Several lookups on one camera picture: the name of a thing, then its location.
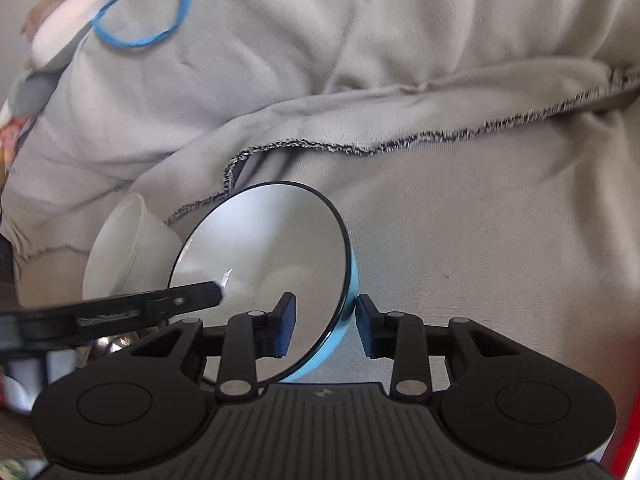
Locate stainless steel bowl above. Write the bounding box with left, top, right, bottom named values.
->
left=88, top=332, right=139, bottom=361

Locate blue enamel bowl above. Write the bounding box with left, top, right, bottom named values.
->
left=169, top=182, right=358, bottom=384

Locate white paper cup bowl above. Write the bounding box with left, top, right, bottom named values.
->
left=82, top=193, right=182, bottom=300

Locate pink white plush toy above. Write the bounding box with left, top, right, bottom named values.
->
left=0, top=101, right=35, bottom=185

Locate grey sofa blanket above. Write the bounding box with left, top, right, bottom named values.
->
left=2, top=0, right=639, bottom=408

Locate grey plush ball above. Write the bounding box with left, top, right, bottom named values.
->
left=8, top=70, right=61, bottom=118

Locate brown teddy bear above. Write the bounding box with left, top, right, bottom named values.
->
left=21, top=0, right=66, bottom=42

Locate pink grey round plush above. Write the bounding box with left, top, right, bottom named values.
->
left=30, top=0, right=111, bottom=73

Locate blue cord loop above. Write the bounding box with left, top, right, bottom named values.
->
left=92, top=0, right=196, bottom=51

